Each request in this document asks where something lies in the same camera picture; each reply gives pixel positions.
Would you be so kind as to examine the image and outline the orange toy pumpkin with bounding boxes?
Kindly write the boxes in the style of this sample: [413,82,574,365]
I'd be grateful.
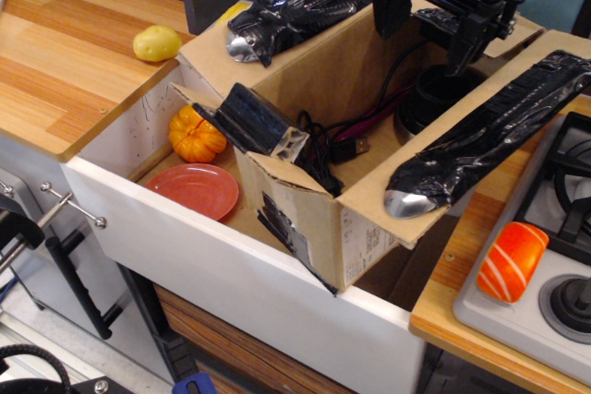
[168,105,227,163]

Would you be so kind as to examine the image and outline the white toy sink basin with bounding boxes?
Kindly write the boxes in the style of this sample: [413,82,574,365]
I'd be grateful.
[62,56,472,394]

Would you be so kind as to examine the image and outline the black cylindrical object in box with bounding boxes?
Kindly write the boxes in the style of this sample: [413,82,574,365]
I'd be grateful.
[393,65,486,144]

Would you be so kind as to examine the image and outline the black cabinet handle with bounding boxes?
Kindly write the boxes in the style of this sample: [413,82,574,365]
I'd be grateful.
[45,229,123,340]

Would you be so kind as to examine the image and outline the brown cardboard box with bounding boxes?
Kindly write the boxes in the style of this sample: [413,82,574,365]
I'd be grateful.
[179,0,587,293]

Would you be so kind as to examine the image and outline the blue clamp handle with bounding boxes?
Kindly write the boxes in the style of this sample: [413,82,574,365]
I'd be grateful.
[172,372,218,394]

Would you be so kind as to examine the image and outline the black cables with USB plug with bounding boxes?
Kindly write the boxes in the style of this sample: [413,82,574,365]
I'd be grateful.
[295,38,430,197]

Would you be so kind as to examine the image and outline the salmon sushi toy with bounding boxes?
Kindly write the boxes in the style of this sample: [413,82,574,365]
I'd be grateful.
[476,221,549,304]

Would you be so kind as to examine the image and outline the yellow toy potato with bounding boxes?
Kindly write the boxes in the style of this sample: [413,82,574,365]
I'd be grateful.
[132,25,183,62]

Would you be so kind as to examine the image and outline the toy stove top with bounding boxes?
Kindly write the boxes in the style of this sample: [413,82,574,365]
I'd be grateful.
[453,113,590,385]

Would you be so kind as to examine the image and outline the red plastic plate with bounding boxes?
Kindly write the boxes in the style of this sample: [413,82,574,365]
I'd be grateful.
[144,163,239,221]

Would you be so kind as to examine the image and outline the black taped spoon gripper finger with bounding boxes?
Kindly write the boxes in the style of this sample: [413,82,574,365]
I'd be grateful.
[226,0,372,67]
[384,50,590,219]

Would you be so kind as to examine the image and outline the black cable loop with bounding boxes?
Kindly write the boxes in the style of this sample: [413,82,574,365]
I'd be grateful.
[0,343,73,394]

